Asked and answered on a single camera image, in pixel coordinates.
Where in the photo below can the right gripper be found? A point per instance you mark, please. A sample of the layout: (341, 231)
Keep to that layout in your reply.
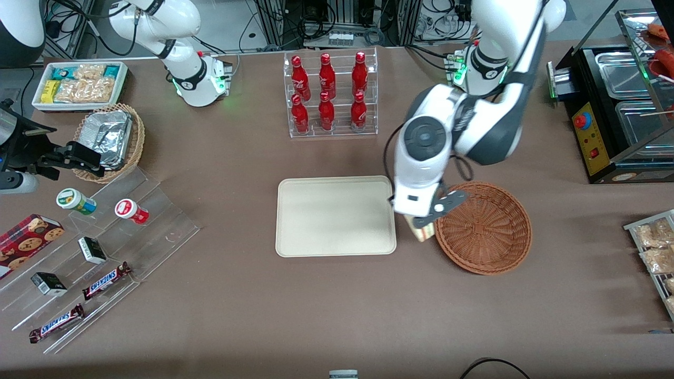
(27, 146)

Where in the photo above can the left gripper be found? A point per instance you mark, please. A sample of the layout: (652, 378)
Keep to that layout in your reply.
(390, 198)

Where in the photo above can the triangular sandwich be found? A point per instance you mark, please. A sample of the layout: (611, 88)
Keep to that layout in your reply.
(424, 235)

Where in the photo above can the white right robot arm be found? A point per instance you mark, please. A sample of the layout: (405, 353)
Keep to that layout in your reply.
(184, 68)

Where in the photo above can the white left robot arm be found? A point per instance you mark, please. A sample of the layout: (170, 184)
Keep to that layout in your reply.
(495, 121)

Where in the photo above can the light oval wicker basket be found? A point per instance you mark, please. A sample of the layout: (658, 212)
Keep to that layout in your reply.
(138, 142)

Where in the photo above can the brown round wicker basket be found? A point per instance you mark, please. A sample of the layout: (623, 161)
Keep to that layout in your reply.
(484, 231)

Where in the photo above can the cream plastic tray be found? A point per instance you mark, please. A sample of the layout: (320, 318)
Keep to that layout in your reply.
(335, 217)

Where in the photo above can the aluminium foil container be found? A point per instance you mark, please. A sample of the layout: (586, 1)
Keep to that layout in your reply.
(105, 134)

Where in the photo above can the green lidded cup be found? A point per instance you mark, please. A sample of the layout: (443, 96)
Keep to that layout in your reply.
(73, 200)

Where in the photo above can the large clear cookie bag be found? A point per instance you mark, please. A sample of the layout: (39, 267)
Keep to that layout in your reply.
(87, 90)

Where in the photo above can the red lidded cup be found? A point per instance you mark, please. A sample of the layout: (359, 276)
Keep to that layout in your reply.
(129, 209)

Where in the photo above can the yellow snack packet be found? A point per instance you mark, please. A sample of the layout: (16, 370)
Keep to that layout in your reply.
(50, 91)

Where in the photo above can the white plastic snack bin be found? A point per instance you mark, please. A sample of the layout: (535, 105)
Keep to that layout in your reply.
(122, 84)

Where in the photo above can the teal snack packet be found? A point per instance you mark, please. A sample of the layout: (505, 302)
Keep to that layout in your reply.
(63, 72)
(111, 71)

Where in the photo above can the small clear cookie bag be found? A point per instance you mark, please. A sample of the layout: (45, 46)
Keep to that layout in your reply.
(89, 71)

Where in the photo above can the small black box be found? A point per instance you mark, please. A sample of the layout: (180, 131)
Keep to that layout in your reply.
(92, 250)
(48, 283)

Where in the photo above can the red cookie box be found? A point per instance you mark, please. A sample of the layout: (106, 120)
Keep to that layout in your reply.
(26, 242)

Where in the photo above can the clear acrylic stepped stand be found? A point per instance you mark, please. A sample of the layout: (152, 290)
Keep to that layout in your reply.
(158, 231)

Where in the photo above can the Snickers chocolate bar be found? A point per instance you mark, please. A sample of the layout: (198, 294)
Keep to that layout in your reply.
(105, 281)
(57, 323)

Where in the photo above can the red soda bottle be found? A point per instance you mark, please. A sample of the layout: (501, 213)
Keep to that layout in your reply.
(300, 79)
(358, 113)
(327, 76)
(300, 117)
(359, 73)
(326, 115)

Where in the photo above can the clear acrylic bottle rack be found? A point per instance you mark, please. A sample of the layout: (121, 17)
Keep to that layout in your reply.
(342, 73)

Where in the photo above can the small grey device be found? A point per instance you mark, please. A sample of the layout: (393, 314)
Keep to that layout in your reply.
(343, 375)

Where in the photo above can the black food warmer machine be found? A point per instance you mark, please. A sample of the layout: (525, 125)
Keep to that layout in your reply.
(592, 142)

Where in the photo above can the white power strip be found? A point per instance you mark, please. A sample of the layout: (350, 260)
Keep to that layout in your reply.
(341, 38)

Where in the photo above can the clear bag of pastries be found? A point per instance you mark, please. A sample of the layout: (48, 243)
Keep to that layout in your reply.
(671, 305)
(670, 285)
(658, 260)
(655, 234)

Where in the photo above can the steel warmer pan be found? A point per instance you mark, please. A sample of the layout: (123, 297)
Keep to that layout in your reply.
(642, 126)
(621, 73)

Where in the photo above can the red sausage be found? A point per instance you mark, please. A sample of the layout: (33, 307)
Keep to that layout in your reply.
(666, 62)
(662, 30)

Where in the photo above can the aluminium frame rack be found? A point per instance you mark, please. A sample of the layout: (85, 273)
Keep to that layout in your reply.
(342, 13)

